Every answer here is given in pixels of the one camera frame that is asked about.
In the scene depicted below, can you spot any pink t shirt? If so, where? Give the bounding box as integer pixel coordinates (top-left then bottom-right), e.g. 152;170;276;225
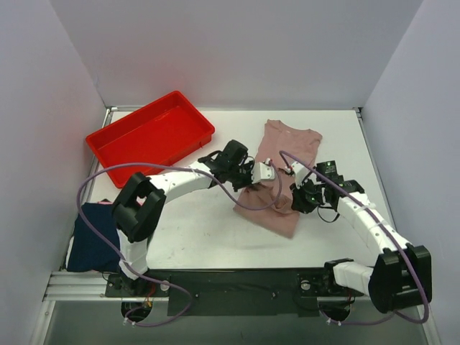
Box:
232;119;323;239

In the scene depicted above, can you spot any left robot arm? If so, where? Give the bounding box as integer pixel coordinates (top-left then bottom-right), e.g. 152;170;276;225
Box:
112;139;254;296

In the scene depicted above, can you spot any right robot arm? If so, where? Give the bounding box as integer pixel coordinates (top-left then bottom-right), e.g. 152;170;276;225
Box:
288;161;432;313

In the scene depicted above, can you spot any red plastic tray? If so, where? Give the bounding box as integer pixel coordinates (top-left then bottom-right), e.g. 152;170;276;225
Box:
86;91;215;168

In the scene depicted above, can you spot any navy folded t shirt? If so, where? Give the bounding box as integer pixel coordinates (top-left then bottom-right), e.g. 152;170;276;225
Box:
66;202;119;272

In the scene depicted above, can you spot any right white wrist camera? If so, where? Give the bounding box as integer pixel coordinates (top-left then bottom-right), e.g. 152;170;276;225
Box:
284;161;311;188

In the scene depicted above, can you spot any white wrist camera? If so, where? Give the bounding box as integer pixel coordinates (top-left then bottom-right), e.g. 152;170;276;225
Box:
284;161;311;188
251;158;276;184

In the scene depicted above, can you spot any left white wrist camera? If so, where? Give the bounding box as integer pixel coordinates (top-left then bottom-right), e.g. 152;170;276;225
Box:
251;158;276;184

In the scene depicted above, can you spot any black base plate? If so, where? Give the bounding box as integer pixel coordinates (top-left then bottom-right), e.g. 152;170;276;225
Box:
105;268;361;317

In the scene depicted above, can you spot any aluminium front rail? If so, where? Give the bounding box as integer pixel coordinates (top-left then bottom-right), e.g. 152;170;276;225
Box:
45;268;364;301

